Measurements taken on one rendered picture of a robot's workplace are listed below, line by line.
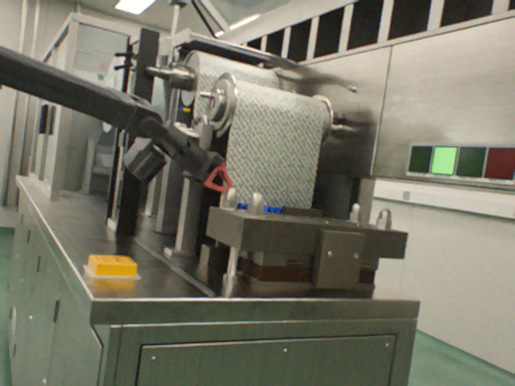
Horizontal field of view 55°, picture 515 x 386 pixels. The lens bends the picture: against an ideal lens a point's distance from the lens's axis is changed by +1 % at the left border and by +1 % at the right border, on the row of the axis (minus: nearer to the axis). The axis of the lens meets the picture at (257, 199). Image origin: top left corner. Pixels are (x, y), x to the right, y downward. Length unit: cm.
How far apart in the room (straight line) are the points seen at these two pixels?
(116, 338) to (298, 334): 32
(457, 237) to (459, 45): 301
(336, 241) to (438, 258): 316
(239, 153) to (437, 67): 44
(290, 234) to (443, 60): 46
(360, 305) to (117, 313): 46
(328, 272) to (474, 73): 46
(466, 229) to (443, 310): 64
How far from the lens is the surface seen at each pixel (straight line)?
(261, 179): 111
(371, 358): 106
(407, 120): 112
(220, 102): 110
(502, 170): 94
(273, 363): 92
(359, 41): 139
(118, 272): 89
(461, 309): 399
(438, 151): 103
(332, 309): 95
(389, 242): 109
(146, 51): 138
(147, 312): 79
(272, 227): 91
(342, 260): 99
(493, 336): 385
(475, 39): 106
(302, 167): 117
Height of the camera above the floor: 111
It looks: 3 degrees down
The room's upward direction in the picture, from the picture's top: 8 degrees clockwise
